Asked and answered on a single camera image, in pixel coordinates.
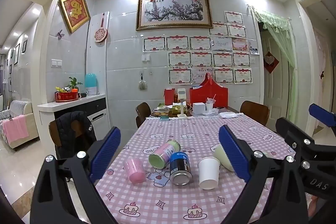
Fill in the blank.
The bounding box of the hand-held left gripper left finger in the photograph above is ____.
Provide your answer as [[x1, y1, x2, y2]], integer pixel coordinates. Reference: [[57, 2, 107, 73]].
[[30, 126, 122, 224]]

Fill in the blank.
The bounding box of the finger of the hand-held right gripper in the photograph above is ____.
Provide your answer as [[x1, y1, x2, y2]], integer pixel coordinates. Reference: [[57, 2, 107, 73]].
[[308, 103, 336, 128], [275, 116, 336, 163]]

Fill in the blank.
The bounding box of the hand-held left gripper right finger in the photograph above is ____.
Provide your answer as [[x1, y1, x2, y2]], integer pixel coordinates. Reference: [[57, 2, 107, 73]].
[[218, 124, 307, 224]]

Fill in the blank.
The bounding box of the white paper cup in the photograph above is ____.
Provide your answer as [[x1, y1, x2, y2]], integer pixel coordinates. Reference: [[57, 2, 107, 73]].
[[197, 156, 220, 190]]

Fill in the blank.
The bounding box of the pale green plastic cup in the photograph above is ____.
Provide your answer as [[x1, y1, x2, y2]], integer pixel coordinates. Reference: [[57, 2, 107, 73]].
[[213, 144, 235, 172]]

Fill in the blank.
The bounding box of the pink plastic cup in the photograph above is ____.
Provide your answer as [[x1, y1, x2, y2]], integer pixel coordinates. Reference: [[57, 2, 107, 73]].
[[124, 158, 146, 185]]

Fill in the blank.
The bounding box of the cup with straws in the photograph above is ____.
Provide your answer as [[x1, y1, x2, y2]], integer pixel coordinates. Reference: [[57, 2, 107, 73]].
[[205, 94, 216, 112]]

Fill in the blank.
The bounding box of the black jacket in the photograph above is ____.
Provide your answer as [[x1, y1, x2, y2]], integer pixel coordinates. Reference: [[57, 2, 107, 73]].
[[55, 111, 97, 160]]

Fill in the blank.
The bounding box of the white door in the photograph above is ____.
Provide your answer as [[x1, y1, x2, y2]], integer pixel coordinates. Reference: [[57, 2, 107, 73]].
[[262, 30, 292, 132]]

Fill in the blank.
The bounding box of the brown chair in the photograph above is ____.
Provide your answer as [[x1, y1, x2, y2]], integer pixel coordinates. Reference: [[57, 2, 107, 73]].
[[49, 119, 79, 182], [240, 101, 270, 127], [135, 102, 155, 128]]

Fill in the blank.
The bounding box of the white and black sideboard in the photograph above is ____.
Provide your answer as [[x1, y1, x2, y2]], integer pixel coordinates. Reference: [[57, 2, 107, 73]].
[[37, 94, 111, 140]]

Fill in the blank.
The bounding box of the blue metal can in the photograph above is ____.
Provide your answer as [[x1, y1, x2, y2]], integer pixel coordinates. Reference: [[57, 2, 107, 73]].
[[169, 152, 193, 186]]

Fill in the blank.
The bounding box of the pale pink door curtain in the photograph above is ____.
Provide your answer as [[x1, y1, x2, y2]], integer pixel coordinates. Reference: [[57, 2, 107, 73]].
[[314, 30, 331, 125]]

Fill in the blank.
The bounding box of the pink checkered tablecloth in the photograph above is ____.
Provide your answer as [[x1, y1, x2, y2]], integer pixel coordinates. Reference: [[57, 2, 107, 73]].
[[95, 110, 313, 224]]

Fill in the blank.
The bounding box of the white box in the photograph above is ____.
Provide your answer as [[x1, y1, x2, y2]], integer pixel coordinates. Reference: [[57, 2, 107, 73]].
[[193, 102, 206, 115]]

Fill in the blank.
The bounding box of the pink and green can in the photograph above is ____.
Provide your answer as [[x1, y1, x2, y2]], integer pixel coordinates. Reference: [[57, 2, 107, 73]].
[[148, 139, 181, 169]]

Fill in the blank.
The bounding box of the red gift bag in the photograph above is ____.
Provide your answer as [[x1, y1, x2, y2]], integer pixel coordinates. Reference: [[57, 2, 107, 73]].
[[189, 72, 228, 108]]

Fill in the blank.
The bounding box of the red tray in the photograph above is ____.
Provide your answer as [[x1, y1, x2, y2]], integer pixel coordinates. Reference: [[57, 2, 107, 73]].
[[54, 91, 80, 103]]

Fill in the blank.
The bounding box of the clear food container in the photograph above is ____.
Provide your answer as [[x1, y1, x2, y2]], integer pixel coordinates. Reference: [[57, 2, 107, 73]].
[[153, 106, 170, 117]]

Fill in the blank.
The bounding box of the red diamond door decoration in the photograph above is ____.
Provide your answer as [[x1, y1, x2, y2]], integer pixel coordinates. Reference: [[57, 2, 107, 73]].
[[263, 51, 280, 73]]

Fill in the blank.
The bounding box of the teal humidifier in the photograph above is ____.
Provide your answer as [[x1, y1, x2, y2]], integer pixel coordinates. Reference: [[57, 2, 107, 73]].
[[84, 73, 99, 96]]

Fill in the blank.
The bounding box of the yellow green box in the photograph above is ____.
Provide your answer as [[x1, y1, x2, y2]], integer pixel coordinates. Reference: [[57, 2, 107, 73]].
[[168, 105, 193, 112]]

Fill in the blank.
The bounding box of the small potted plant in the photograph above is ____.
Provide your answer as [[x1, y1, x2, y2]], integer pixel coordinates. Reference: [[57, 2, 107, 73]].
[[68, 77, 83, 93]]

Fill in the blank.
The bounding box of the white device on stand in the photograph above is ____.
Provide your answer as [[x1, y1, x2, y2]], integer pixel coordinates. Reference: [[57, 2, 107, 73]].
[[177, 88, 187, 118]]

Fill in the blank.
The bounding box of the hanging brush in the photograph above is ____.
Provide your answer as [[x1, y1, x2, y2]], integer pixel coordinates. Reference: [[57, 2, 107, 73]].
[[138, 72, 147, 90]]

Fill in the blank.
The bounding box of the small red bag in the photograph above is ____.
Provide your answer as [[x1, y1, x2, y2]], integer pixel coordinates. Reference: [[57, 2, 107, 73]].
[[164, 88, 179, 106]]

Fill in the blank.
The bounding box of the pink blanket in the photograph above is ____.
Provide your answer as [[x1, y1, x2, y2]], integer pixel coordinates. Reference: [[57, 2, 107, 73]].
[[2, 114, 29, 143]]

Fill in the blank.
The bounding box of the beige sofa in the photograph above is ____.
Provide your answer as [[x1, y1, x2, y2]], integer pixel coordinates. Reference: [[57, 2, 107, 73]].
[[0, 99, 40, 149]]

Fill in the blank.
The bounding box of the green door curtain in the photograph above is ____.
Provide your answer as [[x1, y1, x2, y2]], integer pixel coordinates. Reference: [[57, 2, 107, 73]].
[[253, 10, 298, 132]]

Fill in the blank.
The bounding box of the gold framed red picture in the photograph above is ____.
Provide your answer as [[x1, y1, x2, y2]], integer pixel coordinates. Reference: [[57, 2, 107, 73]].
[[58, 0, 91, 34]]

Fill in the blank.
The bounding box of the framed plum blossom painting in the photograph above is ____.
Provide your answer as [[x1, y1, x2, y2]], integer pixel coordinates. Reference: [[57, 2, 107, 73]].
[[136, 0, 213, 31]]

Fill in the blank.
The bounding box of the round lattice wall ornament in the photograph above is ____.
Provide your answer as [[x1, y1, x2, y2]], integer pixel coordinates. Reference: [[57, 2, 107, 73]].
[[94, 12, 109, 44]]

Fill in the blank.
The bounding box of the group of wall certificates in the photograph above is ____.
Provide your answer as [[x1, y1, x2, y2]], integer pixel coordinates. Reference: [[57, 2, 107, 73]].
[[142, 11, 253, 85]]

